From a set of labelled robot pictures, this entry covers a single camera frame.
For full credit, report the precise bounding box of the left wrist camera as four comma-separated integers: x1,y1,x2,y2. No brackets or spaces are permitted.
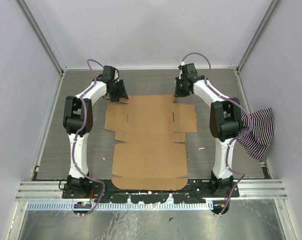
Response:
101,65,119,81

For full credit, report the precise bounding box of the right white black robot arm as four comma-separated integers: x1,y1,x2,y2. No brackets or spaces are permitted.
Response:
174,76,243,197

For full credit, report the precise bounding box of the left aluminium corner post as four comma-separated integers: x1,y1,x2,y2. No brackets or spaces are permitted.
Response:
15,0,65,75

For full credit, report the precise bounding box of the brown cardboard box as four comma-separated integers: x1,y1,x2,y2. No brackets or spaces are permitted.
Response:
104,94,197,191

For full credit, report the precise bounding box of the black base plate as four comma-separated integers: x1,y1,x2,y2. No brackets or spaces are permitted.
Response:
58,179,240,204

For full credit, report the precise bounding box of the aluminium front rail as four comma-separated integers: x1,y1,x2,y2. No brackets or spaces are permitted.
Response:
16,179,287,201

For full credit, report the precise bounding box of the striped purple cloth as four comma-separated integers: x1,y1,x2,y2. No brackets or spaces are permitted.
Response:
238,108,275,162

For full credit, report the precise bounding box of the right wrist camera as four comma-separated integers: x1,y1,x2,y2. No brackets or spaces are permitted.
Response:
179,61,198,79

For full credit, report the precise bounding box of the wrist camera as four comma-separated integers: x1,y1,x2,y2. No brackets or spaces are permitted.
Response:
101,65,119,81
179,61,198,79

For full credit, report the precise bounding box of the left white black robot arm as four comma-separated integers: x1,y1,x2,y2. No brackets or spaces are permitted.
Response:
63,73,128,199

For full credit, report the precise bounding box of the white slotted cable duct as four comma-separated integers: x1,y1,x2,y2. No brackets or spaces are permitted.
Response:
26,200,213,211

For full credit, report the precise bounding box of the aluminium corner post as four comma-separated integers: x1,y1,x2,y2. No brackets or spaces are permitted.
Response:
15,0,65,75
236,0,282,74

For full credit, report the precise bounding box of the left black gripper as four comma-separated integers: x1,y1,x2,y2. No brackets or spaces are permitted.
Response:
108,79,129,103

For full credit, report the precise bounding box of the right aluminium corner post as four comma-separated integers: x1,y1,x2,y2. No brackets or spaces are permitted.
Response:
236,0,282,74

